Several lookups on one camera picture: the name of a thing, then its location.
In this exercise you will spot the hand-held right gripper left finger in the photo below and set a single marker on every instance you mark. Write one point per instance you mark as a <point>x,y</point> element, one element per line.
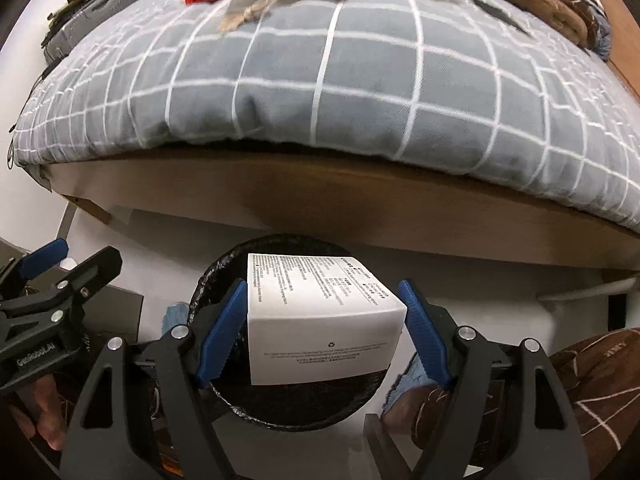
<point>222,335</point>

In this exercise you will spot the person's left hand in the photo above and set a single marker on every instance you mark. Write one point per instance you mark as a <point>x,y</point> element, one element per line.
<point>42,405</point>

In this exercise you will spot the black lined trash bin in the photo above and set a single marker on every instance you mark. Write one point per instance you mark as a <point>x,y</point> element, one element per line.
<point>300,405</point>

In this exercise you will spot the white printed cardboard box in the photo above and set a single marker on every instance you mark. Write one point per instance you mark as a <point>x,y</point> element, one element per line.
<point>320,340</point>

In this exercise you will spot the wooden bed frame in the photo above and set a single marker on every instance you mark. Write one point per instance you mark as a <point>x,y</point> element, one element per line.
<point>300,195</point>

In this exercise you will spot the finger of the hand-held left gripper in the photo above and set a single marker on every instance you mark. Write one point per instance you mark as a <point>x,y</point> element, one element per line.
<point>90,272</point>
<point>47,255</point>

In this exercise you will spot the grey box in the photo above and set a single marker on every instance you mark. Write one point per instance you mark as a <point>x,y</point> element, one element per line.
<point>117,310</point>

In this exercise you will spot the grey hard case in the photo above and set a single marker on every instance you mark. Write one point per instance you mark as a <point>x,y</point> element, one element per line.
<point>85,20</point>

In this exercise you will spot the blue cloth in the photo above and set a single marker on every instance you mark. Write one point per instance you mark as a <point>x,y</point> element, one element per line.
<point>175,317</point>
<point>407,382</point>

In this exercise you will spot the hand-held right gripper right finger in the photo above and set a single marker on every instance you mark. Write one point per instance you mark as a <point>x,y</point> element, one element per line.
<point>425,330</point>

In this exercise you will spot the wooden bed side board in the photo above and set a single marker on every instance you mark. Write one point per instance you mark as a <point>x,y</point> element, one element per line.
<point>625,35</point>

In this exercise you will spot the grey checked bed sheet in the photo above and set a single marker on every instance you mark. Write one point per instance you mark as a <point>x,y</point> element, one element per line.
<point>350,85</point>

